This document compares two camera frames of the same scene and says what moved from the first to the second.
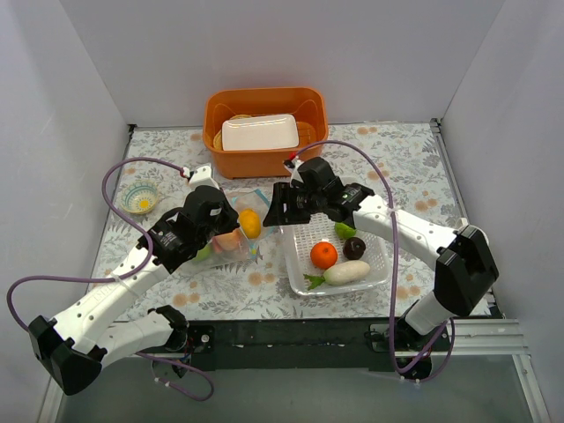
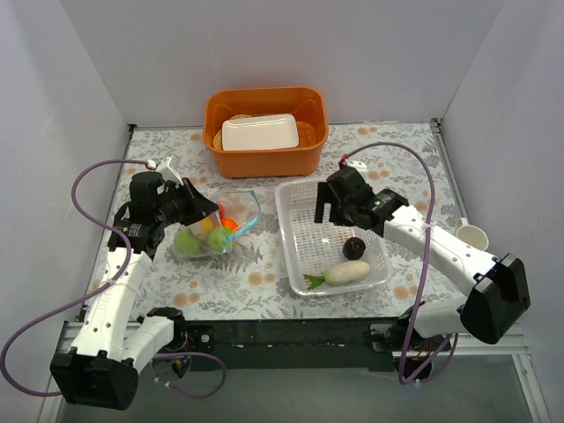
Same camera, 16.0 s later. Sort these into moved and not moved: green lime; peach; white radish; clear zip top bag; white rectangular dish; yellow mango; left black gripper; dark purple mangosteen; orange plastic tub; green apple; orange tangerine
Moved: green lime; left black gripper; green apple; peach; yellow mango; orange tangerine; clear zip top bag
Not moved: white rectangular dish; dark purple mangosteen; orange plastic tub; white radish
